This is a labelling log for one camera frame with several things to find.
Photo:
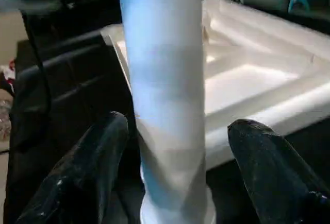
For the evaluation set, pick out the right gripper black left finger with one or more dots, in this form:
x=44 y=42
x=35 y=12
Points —
x=85 y=177

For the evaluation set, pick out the black work mat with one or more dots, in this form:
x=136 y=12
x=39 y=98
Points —
x=77 y=79

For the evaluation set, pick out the white plastic table top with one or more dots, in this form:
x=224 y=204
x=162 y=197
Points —
x=257 y=79

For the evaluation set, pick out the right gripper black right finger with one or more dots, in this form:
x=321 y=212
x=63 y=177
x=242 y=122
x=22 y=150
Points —
x=278 y=177

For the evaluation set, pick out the white plastic table leg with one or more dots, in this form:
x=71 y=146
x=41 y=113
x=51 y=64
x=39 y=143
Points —
x=165 y=79

